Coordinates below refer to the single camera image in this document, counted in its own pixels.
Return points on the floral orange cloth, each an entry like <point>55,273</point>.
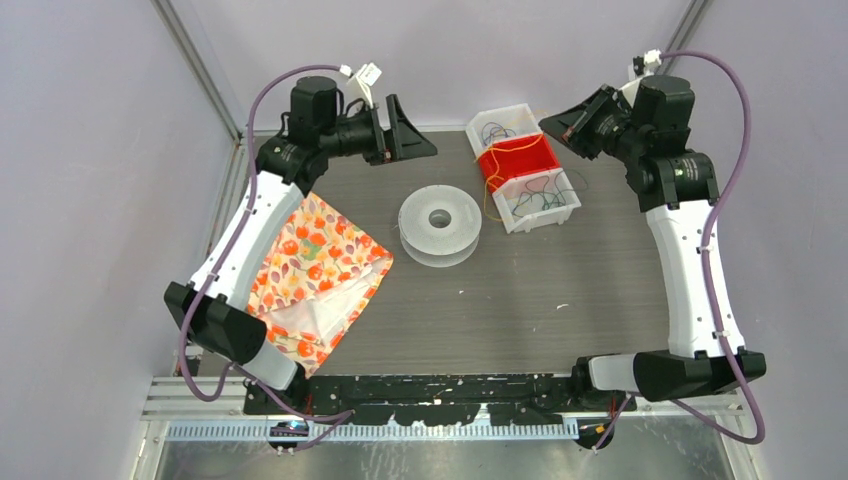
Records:
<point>319,275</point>

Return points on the white plastic bin with blue wire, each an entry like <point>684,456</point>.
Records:
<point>489,127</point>

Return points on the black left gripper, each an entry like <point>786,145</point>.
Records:
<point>401,142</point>

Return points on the white perforated cable spool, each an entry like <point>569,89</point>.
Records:
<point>439,226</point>

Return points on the aluminium frame rail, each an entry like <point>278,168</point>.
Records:
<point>178,418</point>

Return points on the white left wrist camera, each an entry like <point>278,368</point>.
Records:
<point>362,80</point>

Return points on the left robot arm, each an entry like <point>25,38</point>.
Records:
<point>210,309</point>

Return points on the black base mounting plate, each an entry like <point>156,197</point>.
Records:
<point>435,399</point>

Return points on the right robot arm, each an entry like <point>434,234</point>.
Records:
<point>645,126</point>

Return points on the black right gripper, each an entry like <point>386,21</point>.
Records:
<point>573,125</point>

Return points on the red plastic bin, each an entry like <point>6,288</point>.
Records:
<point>514,158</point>

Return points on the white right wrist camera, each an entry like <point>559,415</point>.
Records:
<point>644,65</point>

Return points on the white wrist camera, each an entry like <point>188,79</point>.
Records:
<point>644,65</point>
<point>362,80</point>

